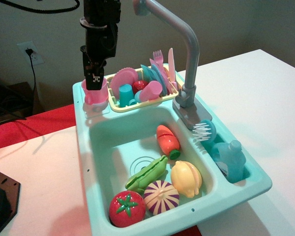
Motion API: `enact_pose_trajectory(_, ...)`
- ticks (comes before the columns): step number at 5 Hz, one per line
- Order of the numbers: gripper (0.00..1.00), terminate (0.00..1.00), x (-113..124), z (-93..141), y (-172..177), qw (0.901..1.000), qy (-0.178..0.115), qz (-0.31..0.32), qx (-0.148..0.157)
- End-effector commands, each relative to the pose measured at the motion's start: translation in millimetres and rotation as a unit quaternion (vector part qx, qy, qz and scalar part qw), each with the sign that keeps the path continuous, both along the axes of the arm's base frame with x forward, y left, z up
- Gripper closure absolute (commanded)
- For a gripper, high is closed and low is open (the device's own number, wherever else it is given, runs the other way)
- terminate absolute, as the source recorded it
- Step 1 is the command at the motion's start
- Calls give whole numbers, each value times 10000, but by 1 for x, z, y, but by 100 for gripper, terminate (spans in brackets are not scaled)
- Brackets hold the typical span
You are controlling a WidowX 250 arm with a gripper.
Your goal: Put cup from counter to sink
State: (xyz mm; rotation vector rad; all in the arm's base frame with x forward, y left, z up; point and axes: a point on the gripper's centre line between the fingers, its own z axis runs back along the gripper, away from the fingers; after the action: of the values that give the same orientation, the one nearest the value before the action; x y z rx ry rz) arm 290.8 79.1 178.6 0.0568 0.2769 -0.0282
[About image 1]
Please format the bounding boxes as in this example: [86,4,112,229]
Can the yellow toy lemon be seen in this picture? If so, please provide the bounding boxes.
[171,161,202,198]

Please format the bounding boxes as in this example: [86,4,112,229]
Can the red toy tomato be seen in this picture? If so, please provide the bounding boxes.
[109,190,146,228]

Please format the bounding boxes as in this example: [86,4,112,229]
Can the yellow dish rack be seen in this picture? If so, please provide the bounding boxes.
[104,68,184,113]

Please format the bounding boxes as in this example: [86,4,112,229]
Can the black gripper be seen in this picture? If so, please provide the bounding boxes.
[80,23,118,90]

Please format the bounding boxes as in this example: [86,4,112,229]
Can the teal toy cup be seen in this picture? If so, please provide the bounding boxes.
[119,84,134,108]

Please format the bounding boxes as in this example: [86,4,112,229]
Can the blue toy plate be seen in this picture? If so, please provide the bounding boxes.
[141,64,168,96]

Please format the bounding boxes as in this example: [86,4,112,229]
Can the purple striped toy onion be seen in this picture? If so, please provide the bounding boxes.
[144,180,179,215]

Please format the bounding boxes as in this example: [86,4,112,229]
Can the pink toy cup with handle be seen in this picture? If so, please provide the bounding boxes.
[81,78,108,112]

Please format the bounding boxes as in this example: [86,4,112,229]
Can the blue toy soap bottle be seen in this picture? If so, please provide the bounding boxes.
[211,140,246,183]

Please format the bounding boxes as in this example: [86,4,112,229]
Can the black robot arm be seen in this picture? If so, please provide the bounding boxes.
[80,0,121,90]

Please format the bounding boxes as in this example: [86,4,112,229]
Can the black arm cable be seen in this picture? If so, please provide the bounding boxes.
[0,0,81,14]

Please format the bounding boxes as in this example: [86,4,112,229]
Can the orange toy carrot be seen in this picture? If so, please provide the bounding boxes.
[156,125,180,160]

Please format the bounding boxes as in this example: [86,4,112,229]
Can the red toy strawberry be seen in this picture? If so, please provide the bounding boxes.
[132,80,148,93]

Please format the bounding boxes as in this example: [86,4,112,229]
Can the pink toy fork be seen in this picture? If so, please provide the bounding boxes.
[153,50,167,78]

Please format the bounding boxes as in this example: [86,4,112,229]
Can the grey toy faucet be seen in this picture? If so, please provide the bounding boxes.
[133,0,212,130]

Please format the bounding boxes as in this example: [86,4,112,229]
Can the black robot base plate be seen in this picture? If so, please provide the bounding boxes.
[0,172,21,233]

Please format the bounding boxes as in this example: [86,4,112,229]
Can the white wall outlet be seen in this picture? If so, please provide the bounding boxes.
[17,41,44,66]

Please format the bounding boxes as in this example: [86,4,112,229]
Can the teal dish brush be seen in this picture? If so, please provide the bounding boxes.
[192,119,217,143]

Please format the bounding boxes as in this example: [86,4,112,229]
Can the teal toy sink unit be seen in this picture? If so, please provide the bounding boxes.
[73,83,272,236]

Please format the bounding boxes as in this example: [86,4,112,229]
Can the pink scalloped toy plate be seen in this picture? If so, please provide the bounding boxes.
[110,67,138,99]

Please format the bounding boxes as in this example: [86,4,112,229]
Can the black power cable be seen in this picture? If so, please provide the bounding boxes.
[0,48,44,138]

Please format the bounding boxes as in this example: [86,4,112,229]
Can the red cloth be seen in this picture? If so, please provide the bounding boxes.
[0,104,76,148]

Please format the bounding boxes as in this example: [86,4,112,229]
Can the pink toy tumbler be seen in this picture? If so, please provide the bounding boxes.
[139,81,162,102]

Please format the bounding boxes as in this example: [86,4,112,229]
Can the green toy pea pod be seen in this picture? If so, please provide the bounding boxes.
[125,155,168,195]

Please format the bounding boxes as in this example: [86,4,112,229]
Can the pink toy knife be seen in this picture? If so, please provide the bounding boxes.
[168,48,176,82]

